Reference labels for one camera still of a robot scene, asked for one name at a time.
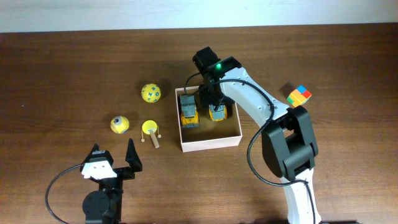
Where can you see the white cardboard box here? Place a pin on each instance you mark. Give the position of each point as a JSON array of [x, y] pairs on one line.
[[209, 134]]

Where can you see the multicolour puzzle cube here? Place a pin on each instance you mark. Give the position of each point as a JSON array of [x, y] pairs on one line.
[[299, 96]]

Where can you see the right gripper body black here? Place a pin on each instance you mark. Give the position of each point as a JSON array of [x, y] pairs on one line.
[[212, 95]]

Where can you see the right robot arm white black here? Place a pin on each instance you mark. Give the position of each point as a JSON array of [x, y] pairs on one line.
[[289, 146]]

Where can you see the yellow wooden pellet drum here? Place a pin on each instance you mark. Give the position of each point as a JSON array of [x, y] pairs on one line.
[[151, 128]]

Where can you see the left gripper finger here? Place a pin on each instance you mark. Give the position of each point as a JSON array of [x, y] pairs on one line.
[[93, 159], [132, 157]]

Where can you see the yellow grey dump truck toy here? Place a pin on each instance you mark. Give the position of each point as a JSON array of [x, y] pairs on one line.
[[189, 115]]

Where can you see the yellow ball with eye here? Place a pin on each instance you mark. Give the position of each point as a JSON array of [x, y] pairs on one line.
[[119, 124]]

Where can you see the yellow grey mixer truck toy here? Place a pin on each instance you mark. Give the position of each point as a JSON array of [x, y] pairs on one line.
[[220, 113]]

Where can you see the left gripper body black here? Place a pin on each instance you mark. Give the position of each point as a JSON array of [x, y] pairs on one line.
[[116, 183]]

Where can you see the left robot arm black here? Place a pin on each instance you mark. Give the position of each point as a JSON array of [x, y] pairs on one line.
[[105, 204]]

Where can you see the yellow ball blue letters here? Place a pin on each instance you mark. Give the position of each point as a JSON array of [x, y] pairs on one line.
[[151, 93]]

